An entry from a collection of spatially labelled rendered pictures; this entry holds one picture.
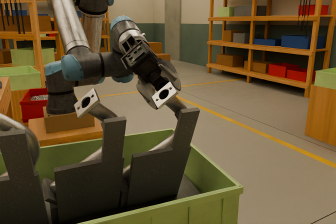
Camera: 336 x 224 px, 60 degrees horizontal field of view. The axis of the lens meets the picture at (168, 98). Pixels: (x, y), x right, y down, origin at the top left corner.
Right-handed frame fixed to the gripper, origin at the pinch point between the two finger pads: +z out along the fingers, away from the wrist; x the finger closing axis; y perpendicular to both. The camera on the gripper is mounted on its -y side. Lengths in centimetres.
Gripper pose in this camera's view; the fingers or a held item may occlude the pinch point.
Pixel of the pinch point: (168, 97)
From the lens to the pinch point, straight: 65.6
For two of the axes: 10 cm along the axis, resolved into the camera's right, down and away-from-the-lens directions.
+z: 3.7, 6.0, -7.1
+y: -5.3, -4.9, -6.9
